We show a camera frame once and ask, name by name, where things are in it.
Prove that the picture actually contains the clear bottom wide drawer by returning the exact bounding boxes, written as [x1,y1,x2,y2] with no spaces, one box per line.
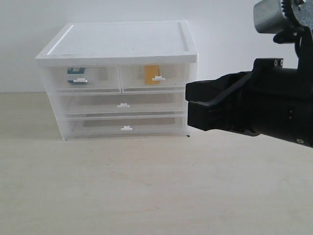
[63,114,186,139]

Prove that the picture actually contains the yellow rectangular block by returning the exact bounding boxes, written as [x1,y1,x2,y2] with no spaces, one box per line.
[144,65,159,85]

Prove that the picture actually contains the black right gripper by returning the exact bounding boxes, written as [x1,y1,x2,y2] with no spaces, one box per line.
[185,58,313,147]

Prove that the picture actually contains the clear wide drawer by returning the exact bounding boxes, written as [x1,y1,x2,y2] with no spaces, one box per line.
[63,114,186,139]
[60,93,185,116]

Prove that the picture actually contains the white plastic drawer cabinet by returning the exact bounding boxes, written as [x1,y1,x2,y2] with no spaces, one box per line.
[36,20,198,141]

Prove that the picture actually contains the clear middle wide drawer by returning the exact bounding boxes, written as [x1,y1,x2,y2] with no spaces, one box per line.
[60,93,185,116]

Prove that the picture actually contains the white medicine bottle teal label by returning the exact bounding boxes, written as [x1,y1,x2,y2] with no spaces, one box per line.
[66,68,88,83]

